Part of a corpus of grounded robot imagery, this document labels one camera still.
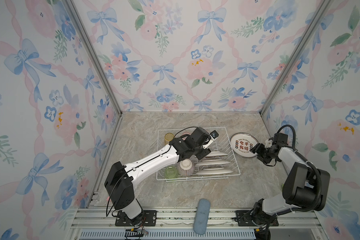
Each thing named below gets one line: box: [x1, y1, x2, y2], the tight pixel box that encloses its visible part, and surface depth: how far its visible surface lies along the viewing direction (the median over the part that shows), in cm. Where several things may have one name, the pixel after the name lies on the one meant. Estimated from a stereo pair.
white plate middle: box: [195, 159, 231, 166], surface depth 81 cm
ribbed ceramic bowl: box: [177, 158, 195, 177], surface depth 87 cm
